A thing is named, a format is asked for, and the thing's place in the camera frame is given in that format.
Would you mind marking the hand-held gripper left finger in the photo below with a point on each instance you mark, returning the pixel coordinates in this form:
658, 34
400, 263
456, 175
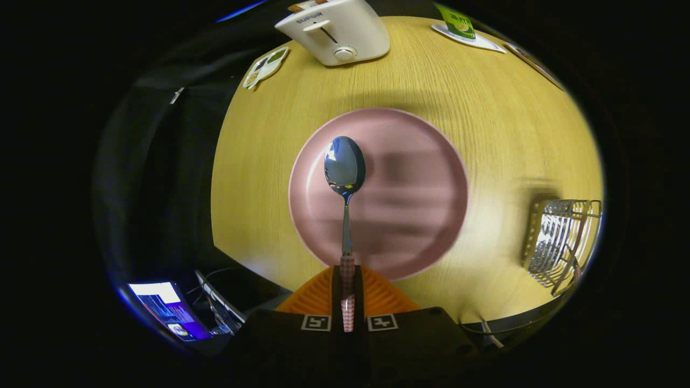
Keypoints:
336, 291

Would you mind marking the black backdrop cloth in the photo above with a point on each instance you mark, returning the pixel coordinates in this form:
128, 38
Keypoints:
161, 161

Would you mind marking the white divided sauce dish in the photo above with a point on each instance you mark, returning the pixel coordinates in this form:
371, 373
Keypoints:
264, 67

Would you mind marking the toast bread slice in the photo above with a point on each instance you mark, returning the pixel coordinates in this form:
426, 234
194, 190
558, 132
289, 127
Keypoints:
302, 6

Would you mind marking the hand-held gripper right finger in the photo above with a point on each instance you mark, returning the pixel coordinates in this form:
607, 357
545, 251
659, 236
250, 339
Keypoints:
359, 291

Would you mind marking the white toaster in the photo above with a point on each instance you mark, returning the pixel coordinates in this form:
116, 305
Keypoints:
350, 32

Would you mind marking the green label drink bottle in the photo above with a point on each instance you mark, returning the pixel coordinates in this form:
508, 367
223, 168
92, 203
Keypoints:
458, 24

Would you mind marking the silver clip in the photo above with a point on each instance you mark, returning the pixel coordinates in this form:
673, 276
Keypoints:
177, 95

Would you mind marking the lit computer monitor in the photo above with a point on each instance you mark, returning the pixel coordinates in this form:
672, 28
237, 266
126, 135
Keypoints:
167, 312

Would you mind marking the white square coaster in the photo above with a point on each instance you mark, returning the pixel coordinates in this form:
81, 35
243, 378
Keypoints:
485, 43

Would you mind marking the white plate with meat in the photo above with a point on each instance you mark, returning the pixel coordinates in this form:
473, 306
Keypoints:
533, 63

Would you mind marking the pink round plate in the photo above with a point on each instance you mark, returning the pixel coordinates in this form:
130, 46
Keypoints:
409, 188

